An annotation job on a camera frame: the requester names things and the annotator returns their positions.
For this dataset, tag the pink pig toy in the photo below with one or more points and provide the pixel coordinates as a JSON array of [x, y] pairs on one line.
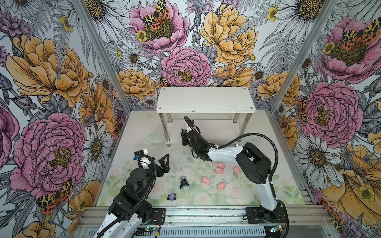
[[237, 170], [219, 171], [206, 180], [220, 165], [221, 186]]

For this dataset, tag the small purple figure toy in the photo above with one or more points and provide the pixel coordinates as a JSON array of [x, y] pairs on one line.
[[172, 197]]

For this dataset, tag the white two-tier shelf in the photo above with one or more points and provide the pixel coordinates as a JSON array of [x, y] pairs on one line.
[[221, 113]]

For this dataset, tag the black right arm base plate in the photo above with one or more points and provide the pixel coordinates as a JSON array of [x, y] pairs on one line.
[[259, 215]]

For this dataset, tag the pink pig toy upper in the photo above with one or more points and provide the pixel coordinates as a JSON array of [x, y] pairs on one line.
[[220, 165]]

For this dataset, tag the black purple figure toy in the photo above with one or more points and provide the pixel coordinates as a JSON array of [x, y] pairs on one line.
[[183, 183]]

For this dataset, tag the green circuit board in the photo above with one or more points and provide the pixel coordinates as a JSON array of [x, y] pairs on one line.
[[150, 229]]

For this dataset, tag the aluminium corner post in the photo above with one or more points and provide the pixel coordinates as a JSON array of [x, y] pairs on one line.
[[96, 40], [311, 37]]

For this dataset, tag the grey slotted cable duct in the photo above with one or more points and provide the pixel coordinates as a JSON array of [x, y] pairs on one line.
[[213, 232]]

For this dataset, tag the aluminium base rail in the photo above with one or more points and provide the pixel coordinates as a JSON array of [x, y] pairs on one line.
[[208, 216]]

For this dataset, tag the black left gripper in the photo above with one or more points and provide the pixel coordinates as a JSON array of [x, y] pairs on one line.
[[165, 167]]

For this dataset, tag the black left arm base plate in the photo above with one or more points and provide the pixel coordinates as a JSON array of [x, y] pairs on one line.
[[157, 216]]

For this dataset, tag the pink pig toy centre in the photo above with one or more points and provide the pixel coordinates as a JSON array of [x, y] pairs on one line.
[[206, 180]]

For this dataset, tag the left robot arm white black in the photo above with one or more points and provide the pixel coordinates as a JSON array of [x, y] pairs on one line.
[[130, 214]]

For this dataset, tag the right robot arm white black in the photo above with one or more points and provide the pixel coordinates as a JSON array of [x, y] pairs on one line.
[[255, 165]]

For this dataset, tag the aluminium corner post left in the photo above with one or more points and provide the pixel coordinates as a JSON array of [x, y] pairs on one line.
[[96, 40]]

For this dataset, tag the pink pig toy lower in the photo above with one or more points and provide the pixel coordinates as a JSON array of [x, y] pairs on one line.
[[221, 186]]

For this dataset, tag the pink pig toy right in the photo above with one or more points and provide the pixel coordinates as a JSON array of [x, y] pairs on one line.
[[237, 170]]

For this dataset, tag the aluminium corner post right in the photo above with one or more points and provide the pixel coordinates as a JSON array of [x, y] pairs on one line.
[[311, 37]]

